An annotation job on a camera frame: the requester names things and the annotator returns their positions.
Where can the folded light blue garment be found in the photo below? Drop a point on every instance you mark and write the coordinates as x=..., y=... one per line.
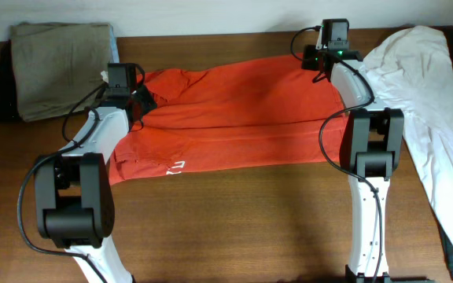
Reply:
x=113, y=46

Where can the folded olive green garment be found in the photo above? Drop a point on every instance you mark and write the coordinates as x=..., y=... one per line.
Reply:
x=56, y=64

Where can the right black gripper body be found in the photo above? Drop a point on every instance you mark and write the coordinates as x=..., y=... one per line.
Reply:
x=311, y=57

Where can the orange t-shirt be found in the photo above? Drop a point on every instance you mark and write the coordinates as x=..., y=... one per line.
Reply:
x=249, y=114

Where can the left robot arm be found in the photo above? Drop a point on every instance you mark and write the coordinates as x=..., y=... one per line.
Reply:
x=73, y=197

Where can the folded black garment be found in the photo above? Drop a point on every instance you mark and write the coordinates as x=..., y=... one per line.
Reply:
x=8, y=88

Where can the white shirt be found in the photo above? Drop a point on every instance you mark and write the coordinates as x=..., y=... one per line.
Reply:
x=412, y=70

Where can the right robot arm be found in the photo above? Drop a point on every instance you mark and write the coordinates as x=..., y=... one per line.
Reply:
x=370, y=148

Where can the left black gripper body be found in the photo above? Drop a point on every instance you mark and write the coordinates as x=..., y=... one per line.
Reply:
x=144, y=98

